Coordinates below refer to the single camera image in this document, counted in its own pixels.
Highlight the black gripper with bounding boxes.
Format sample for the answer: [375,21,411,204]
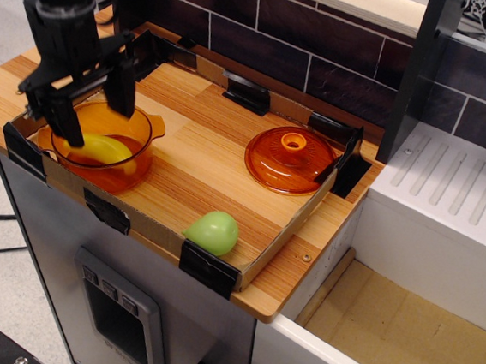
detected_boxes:
[9,0,147,153]

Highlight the yellow plastic banana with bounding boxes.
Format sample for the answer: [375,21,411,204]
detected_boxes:
[63,133,137,176]

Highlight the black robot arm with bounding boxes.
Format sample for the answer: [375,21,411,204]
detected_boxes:
[19,0,135,147]

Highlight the orange transparent pot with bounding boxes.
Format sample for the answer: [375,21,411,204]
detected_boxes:
[37,100,165,194]

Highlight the orange transparent pot lid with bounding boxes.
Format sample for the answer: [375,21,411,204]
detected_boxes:
[244,126,336,195]

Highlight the green plastic pear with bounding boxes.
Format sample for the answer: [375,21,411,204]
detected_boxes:
[182,211,239,256]

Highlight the grey toy oven front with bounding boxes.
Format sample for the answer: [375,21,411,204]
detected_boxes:
[0,154,256,364]

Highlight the white toy sink unit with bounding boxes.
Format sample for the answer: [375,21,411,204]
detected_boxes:
[252,124,486,364]

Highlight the dark grey vertical post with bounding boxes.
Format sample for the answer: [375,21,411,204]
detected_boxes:
[376,0,464,164]

